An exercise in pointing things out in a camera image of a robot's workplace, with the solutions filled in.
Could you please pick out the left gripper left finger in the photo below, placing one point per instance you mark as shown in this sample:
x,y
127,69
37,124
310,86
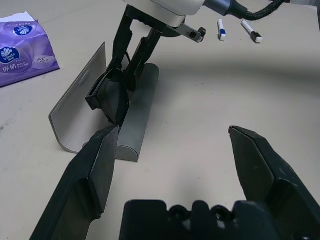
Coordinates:
x,y
82,190

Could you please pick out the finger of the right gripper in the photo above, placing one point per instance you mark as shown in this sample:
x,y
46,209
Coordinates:
x,y
142,57
122,42

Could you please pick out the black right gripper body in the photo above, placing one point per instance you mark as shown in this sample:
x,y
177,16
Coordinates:
x,y
193,35

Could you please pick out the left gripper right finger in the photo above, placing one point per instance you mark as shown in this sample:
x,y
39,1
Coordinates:
x,y
280,190

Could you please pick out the black sunglasses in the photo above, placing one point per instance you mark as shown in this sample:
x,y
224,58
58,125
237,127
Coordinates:
x,y
112,100

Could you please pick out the white marker with blue cap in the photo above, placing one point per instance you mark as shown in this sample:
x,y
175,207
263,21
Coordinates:
x,y
221,28

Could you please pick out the grey glasses case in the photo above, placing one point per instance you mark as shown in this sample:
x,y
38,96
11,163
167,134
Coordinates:
x,y
140,112

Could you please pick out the white marker with black cap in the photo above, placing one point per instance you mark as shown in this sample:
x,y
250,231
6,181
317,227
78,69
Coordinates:
x,y
250,28

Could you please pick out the purple tissue pack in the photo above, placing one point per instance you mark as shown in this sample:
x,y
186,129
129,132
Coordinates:
x,y
22,50

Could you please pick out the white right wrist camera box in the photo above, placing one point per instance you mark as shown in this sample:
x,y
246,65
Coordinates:
x,y
165,10

